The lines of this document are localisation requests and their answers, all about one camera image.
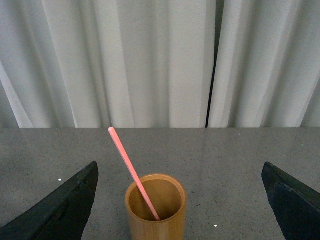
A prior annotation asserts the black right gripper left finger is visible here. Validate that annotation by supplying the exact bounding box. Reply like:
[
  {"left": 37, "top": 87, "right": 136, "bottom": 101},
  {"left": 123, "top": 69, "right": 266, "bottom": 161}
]
[{"left": 0, "top": 161, "right": 99, "bottom": 240}]

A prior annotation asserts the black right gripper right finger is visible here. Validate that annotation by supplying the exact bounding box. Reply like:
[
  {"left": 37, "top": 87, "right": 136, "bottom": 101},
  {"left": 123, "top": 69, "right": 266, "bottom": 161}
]
[{"left": 261, "top": 162, "right": 320, "bottom": 240}]

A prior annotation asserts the pink chopstick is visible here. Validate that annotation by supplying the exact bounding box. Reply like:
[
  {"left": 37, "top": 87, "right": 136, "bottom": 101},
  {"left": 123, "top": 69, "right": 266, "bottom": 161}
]
[{"left": 108, "top": 127, "right": 161, "bottom": 221}]

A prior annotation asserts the bamboo chopstick holder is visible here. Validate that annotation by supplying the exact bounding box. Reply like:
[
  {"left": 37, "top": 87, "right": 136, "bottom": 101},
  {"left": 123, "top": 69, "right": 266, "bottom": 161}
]
[{"left": 125, "top": 173, "right": 187, "bottom": 240}]

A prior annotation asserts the white pleated curtain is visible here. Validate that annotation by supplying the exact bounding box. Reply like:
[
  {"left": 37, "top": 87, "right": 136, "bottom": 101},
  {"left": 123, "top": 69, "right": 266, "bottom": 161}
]
[{"left": 0, "top": 0, "right": 320, "bottom": 128}]

